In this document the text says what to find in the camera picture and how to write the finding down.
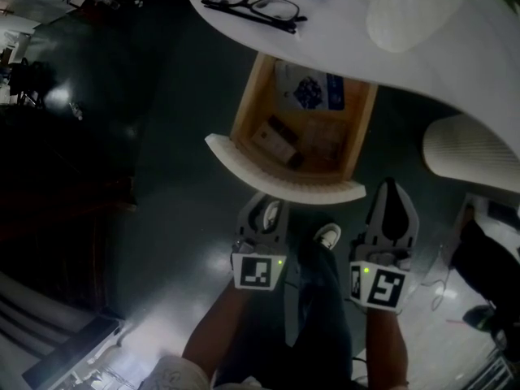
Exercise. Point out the dark brown small box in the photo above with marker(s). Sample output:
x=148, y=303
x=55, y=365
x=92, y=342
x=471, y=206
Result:
x=294, y=152

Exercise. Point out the person's right forearm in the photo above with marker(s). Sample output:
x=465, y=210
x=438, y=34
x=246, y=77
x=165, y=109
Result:
x=386, y=347

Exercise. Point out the long black bar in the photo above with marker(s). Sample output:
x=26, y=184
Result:
x=73, y=352

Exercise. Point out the red floor tape strip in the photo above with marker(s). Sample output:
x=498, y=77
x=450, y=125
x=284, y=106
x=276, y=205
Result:
x=454, y=321

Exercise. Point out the dark tripod equipment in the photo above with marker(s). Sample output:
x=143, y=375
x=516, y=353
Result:
x=28, y=83

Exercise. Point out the white ribbed stool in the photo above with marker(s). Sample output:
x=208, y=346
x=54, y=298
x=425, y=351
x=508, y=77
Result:
x=471, y=152

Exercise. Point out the small pale floor object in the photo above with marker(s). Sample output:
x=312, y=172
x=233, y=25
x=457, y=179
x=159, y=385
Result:
x=76, y=112

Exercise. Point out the person's dark trousers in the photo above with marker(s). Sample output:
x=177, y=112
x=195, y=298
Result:
x=321, y=319

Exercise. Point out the person's left forearm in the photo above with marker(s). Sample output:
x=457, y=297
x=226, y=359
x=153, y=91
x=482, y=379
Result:
x=219, y=331

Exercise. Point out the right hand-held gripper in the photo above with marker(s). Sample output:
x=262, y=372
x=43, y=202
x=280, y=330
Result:
x=384, y=289

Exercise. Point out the white box with blue picture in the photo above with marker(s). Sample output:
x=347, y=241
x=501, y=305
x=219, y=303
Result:
x=308, y=89

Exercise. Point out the black-framed glasses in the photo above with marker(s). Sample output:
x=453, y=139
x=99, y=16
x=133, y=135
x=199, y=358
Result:
x=252, y=8

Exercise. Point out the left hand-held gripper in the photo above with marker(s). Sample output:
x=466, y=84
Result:
x=256, y=274

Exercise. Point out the person's white shoe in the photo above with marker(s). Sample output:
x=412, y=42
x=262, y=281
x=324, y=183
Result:
x=328, y=236
x=271, y=215

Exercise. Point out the tan cardboard box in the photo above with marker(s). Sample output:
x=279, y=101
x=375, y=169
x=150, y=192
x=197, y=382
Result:
x=270, y=140

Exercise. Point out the white slatted panel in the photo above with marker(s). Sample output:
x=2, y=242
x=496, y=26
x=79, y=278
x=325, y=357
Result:
x=36, y=319

